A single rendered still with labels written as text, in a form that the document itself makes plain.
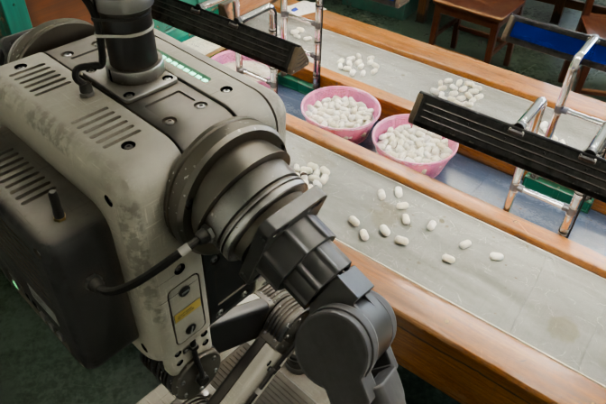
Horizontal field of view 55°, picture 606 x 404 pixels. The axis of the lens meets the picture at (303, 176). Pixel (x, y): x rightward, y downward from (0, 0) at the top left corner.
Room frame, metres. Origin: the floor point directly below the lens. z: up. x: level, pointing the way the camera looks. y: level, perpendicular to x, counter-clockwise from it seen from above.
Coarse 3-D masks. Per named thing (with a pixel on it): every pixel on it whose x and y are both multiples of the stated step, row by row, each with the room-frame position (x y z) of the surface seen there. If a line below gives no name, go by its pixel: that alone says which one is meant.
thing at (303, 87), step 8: (280, 0) 1.92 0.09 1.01; (320, 0) 1.83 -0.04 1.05; (280, 8) 1.92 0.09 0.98; (320, 8) 1.83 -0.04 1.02; (280, 16) 1.92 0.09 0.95; (288, 16) 1.91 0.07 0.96; (296, 16) 1.89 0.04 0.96; (320, 16) 1.83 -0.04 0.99; (280, 24) 1.92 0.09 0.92; (312, 24) 1.84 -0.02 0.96; (320, 24) 1.83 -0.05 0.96; (280, 32) 1.92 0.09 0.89; (320, 32) 1.83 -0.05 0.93; (320, 40) 1.83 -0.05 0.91; (320, 48) 1.83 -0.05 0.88; (312, 56) 1.84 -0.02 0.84; (320, 56) 1.83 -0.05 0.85; (320, 64) 1.83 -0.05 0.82; (280, 72) 1.94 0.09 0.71; (280, 80) 1.92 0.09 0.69; (288, 80) 1.90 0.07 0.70; (296, 80) 1.88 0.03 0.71; (304, 80) 1.89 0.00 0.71; (296, 88) 1.87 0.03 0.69; (304, 88) 1.85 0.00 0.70; (312, 88) 1.83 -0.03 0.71
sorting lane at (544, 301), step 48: (288, 144) 1.45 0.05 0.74; (336, 192) 1.23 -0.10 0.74; (336, 240) 1.04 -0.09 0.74; (384, 240) 1.04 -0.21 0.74; (432, 240) 1.05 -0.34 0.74; (480, 240) 1.05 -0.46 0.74; (432, 288) 0.89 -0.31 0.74; (480, 288) 0.90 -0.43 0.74; (528, 288) 0.90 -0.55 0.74; (576, 288) 0.90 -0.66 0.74; (528, 336) 0.76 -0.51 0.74; (576, 336) 0.77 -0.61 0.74
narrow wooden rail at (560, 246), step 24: (288, 120) 1.55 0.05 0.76; (336, 144) 1.42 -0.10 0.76; (384, 168) 1.31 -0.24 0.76; (408, 168) 1.32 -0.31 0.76; (432, 192) 1.21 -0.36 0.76; (456, 192) 1.21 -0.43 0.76; (480, 216) 1.13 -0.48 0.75; (504, 216) 1.12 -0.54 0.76; (528, 240) 1.05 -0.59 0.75; (552, 240) 1.04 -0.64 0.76; (576, 264) 0.98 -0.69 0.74; (600, 264) 0.96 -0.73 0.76
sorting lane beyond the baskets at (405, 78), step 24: (264, 24) 2.30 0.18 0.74; (288, 24) 2.31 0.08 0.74; (312, 48) 2.10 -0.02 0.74; (336, 48) 2.10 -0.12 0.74; (360, 48) 2.11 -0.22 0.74; (360, 72) 1.91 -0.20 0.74; (384, 72) 1.92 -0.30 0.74; (408, 72) 1.92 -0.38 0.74; (432, 72) 1.93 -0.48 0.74; (408, 96) 1.75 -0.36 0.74; (456, 96) 1.76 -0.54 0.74; (504, 96) 1.77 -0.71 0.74; (504, 120) 1.62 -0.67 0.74; (576, 120) 1.63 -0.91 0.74; (576, 144) 1.49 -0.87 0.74
